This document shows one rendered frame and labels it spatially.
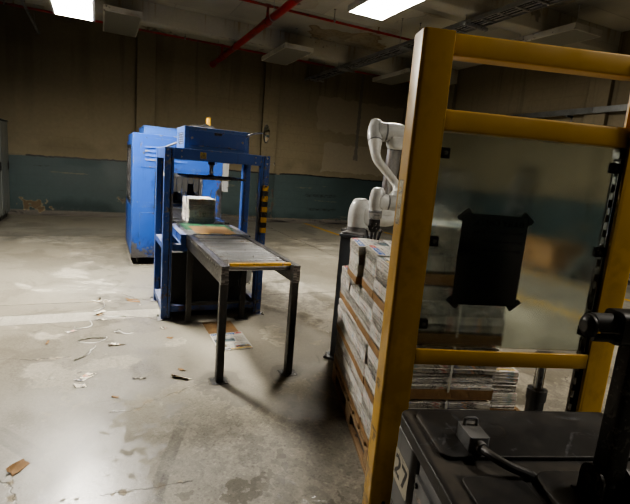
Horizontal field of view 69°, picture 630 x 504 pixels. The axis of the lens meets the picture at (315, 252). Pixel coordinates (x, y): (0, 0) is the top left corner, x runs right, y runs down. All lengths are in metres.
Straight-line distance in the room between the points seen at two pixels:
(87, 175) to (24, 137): 1.39
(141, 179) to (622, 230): 5.72
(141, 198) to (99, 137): 5.24
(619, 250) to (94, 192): 10.91
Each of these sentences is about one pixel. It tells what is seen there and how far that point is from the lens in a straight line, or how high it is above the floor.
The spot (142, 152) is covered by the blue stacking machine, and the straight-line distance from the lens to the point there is 6.51.
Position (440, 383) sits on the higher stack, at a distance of 1.94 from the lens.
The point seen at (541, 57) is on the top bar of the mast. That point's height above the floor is 1.81.
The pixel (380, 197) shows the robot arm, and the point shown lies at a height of 1.31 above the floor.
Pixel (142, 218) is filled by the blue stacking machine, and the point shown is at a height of 0.64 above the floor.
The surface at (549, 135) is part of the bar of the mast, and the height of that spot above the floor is 1.61.
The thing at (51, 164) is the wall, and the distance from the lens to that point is 11.68.
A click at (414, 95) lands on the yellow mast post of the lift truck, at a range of 1.37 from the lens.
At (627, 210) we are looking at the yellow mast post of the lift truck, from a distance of 1.68.
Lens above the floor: 1.45
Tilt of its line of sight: 10 degrees down
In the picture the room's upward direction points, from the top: 5 degrees clockwise
